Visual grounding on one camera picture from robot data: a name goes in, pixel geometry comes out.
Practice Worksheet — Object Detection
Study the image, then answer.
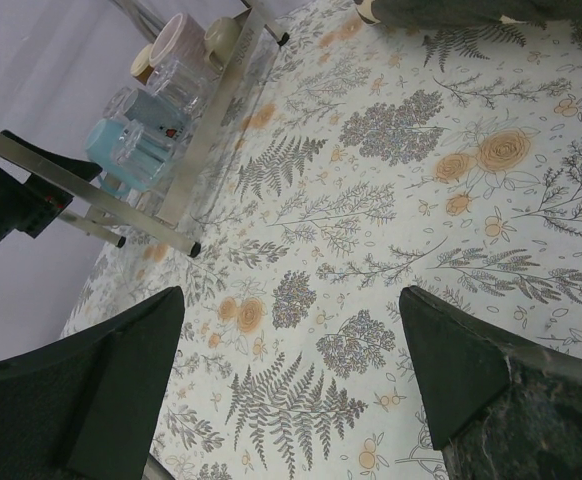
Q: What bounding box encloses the clear faceted drinking glass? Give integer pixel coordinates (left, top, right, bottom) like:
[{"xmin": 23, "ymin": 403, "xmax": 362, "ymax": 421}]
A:
[{"xmin": 147, "ymin": 58, "xmax": 210, "ymax": 118}]

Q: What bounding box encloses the black floral plush pillow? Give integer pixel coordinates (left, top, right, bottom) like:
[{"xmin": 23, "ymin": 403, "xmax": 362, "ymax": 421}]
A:
[{"xmin": 354, "ymin": 0, "xmax": 582, "ymax": 29}]

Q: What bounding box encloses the light blue ceramic mug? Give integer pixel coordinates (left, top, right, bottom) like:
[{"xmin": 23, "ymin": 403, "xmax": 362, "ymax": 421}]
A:
[{"xmin": 85, "ymin": 118, "xmax": 170, "ymax": 197}]

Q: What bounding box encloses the clear glass near rack front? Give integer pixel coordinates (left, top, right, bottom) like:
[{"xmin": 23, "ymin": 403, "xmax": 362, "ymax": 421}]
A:
[{"xmin": 111, "ymin": 121, "xmax": 177, "ymax": 190}]

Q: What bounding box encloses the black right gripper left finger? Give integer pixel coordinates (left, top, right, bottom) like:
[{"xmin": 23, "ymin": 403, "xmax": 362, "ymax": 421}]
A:
[{"xmin": 0, "ymin": 287, "xmax": 185, "ymax": 479}]

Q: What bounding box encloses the olive green ceramic mug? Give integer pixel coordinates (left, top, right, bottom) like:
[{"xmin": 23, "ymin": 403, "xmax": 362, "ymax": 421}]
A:
[{"xmin": 204, "ymin": 17, "xmax": 241, "ymax": 74}]

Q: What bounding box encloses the blue textured square mug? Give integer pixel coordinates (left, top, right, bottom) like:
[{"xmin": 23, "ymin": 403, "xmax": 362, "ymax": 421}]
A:
[{"xmin": 121, "ymin": 89, "xmax": 189, "ymax": 140}]

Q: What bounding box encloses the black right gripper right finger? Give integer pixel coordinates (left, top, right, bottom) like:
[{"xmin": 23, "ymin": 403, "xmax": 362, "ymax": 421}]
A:
[{"xmin": 399, "ymin": 286, "xmax": 582, "ymax": 479}]

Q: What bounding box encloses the pink ribbed ceramic mug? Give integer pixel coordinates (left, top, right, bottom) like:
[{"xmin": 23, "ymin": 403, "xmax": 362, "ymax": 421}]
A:
[{"xmin": 149, "ymin": 13, "xmax": 216, "ymax": 80}]

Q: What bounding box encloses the floral patterned table mat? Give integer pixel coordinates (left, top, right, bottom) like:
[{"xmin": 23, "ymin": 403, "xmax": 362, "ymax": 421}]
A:
[{"xmin": 64, "ymin": 1, "xmax": 582, "ymax": 479}]

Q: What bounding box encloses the clear glass tumbler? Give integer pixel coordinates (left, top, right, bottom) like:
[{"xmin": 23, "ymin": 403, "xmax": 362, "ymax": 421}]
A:
[{"xmin": 103, "ymin": 87, "xmax": 133, "ymax": 125}]

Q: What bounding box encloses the steel two-tier dish rack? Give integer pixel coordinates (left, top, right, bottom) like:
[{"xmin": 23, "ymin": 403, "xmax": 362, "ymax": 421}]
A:
[{"xmin": 0, "ymin": 1, "xmax": 289, "ymax": 258}]

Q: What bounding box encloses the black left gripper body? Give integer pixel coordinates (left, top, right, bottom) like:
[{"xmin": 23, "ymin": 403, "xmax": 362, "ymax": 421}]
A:
[{"xmin": 0, "ymin": 129, "xmax": 103, "ymax": 286}]

